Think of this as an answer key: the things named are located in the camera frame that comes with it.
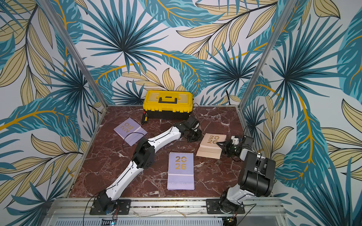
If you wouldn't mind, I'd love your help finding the pink calendar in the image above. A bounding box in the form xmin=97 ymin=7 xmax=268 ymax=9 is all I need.
xmin=196 ymin=133 xmax=227 ymax=159

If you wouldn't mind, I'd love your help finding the purple calendar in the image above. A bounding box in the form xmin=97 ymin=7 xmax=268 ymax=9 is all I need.
xmin=167 ymin=152 xmax=195 ymax=190
xmin=114 ymin=118 xmax=147 ymax=146

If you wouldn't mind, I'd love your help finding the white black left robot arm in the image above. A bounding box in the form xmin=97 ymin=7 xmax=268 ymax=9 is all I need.
xmin=95 ymin=116 xmax=202 ymax=215

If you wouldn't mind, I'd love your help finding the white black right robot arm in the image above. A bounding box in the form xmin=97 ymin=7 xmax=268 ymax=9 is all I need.
xmin=216 ymin=136 xmax=276 ymax=214

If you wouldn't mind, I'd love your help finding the yellow black toolbox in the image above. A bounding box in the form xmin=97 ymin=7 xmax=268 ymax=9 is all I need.
xmin=143 ymin=90 xmax=193 ymax=120

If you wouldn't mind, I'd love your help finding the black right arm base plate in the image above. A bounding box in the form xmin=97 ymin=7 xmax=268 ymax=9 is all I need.
xmin=206 ymin=199 xmax=245 ymax=214

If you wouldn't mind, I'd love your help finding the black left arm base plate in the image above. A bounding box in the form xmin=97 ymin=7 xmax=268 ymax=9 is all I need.
xmin=90 ymin=199 xmax=131 ymax=215

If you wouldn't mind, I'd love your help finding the aluminium front rail frame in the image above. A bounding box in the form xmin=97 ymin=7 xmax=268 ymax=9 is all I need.
xmin=42 ymin=197 xmax=291 ymax=226

